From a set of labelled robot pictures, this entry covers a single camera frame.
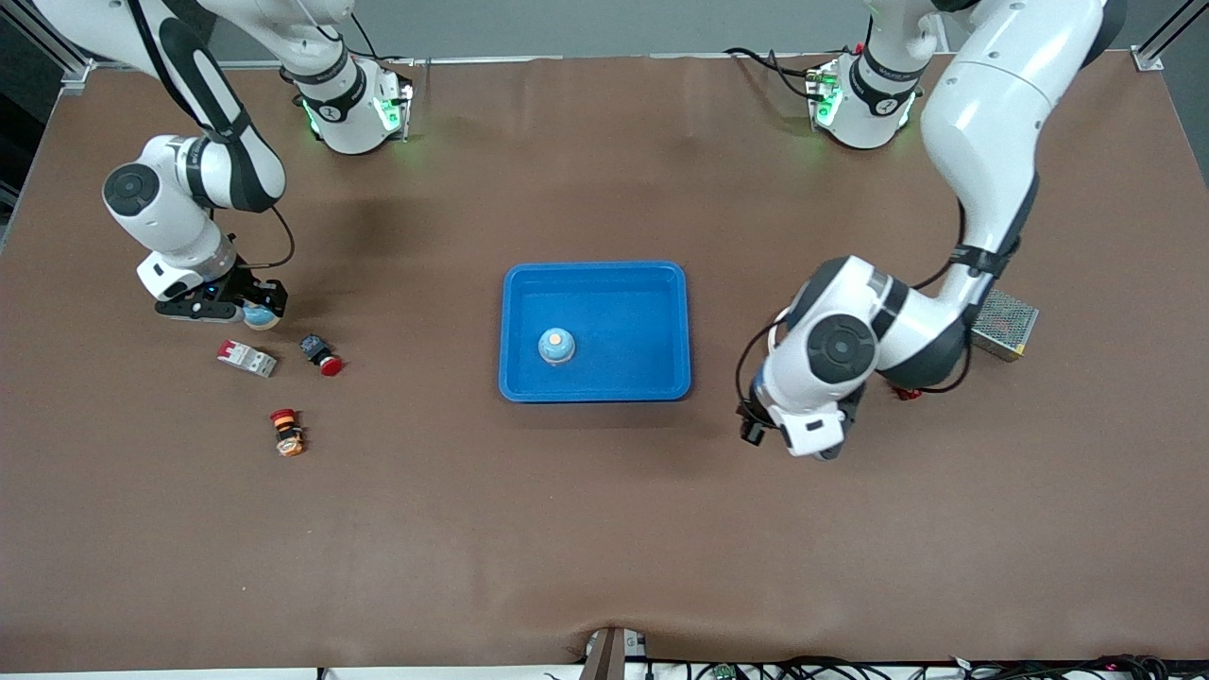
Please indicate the light blue call bell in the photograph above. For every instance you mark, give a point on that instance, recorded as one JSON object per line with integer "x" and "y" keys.
{"x": 263, "y": 317}
{"x": 556, "y": 347}

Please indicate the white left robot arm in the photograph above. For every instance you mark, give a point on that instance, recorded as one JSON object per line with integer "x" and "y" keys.
{"x": 841, "y": 349}

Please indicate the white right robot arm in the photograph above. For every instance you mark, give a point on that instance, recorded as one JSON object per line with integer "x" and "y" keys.
{"x": 170, "y": 208}

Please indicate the white red circuit breaker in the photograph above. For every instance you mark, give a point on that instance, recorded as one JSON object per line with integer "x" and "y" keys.
{"x": 247, "y": 358}

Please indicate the red black emergency button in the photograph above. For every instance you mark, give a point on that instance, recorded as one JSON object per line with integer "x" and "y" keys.
{"x": 321, "y": 357}

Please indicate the metal mesh power supply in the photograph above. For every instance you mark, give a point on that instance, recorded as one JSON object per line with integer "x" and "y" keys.
{"x": 1006, "y": 326}

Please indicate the brown table mat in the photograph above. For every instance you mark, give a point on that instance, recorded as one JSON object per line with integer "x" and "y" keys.
{"x": 604, "y": 519}

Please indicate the blue plastic tray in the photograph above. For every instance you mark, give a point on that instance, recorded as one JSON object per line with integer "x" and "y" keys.
{"x": 614, "y": 312}

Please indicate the red yellow push button switch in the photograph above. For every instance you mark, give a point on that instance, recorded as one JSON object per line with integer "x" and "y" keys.
{"x": 286, "y": 432}

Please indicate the aluminium frame post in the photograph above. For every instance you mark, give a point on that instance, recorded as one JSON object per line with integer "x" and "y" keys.
{"x": 1148, "y": 59}
{"x": 76, "y": 71}

